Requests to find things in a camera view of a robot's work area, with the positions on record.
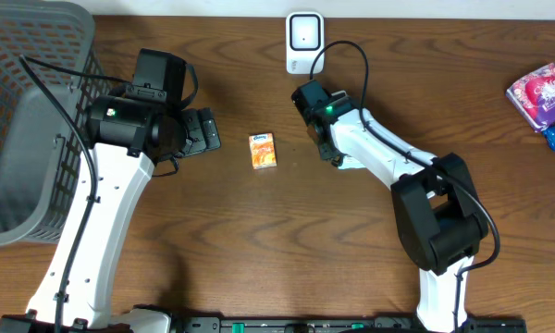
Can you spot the grey plastic mesh basket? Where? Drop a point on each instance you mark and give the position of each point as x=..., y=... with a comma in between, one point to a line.
x=39, y=156

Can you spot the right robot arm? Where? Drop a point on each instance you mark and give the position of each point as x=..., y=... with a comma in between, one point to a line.
x=439, y=219

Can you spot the teal wet wipes packet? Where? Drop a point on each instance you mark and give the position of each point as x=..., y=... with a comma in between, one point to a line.
x=348, y=162

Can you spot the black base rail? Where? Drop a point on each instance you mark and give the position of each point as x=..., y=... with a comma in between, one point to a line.
x=371, y=325

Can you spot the purple snack packet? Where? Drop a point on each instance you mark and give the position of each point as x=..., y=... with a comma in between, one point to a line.
x=533, y=95

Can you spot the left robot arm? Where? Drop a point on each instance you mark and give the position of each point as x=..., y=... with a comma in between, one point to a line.
x=126, y=133

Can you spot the orange tissue packet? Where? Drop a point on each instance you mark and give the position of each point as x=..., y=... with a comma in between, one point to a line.
x=262, y=148

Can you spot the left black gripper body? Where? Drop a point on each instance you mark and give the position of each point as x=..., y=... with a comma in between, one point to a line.
x=203, y=131

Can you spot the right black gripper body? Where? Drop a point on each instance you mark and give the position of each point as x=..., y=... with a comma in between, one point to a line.
x=327, y=152

